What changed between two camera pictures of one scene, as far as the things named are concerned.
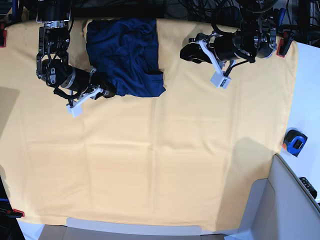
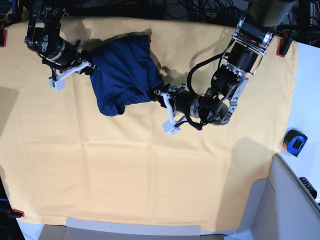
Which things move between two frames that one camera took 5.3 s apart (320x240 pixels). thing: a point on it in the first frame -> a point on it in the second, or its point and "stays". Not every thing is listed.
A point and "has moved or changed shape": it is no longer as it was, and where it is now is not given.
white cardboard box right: [277, 209] stays
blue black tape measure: [294, 141] stays
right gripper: [224, 47] -> [183, 101]
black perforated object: [309, 186] stays
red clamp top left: [3, 35] stays
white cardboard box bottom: [86, 229] stays
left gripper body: [81, 81] -> [71, 54]
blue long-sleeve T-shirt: [125, 51] has moved or changed shape
